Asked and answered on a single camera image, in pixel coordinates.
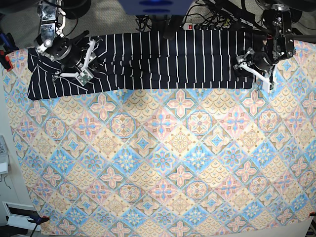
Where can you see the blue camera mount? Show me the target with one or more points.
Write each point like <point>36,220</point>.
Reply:
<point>155,7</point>

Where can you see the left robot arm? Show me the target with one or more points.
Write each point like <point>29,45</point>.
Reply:
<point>277,45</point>

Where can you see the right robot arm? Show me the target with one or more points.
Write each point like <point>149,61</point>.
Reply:
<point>53,15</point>

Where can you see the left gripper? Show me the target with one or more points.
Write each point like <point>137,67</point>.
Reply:
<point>254,63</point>

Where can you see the patterned colourful tablecloth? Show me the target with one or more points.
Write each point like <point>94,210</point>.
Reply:
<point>168,163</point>

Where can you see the red black clamp left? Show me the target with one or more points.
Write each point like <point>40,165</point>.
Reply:
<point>5,61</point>

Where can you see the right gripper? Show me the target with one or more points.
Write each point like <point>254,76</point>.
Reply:
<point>74,56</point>

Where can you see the white box on floor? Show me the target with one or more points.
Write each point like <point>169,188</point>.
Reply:
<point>19,214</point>

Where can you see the navy white striped T-shirt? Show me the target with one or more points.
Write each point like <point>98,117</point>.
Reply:
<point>193,59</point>

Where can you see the white power strip red switch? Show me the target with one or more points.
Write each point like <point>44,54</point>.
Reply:
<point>208,26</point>

